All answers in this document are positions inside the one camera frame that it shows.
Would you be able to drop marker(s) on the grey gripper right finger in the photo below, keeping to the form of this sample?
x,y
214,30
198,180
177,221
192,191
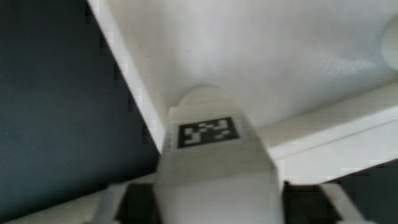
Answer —
x,y
319,205

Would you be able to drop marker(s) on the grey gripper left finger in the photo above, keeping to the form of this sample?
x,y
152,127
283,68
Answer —
x,y
129,205

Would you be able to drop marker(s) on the white table leg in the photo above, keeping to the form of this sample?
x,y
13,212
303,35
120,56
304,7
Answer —
x,y
217,182
390,44

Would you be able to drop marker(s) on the white square table top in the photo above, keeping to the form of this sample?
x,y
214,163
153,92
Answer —
x,y
285,51

